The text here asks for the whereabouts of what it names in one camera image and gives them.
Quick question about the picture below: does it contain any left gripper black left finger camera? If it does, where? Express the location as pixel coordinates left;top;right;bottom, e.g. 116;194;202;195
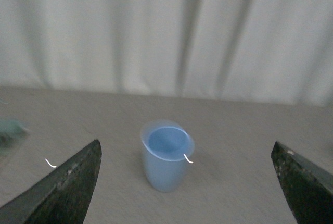
1;140;102;223

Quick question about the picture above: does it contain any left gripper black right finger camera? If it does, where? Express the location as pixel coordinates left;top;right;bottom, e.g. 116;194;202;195
271;141;332;223

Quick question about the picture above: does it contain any light blue plastic cup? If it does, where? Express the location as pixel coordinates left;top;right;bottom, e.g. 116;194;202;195
140;120;195;193

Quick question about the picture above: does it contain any green plastic dish rack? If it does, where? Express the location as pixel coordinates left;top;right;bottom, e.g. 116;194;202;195
1;118;30;157

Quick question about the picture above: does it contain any white pleated curtain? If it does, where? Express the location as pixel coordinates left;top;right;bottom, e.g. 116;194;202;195
1;0;332;106

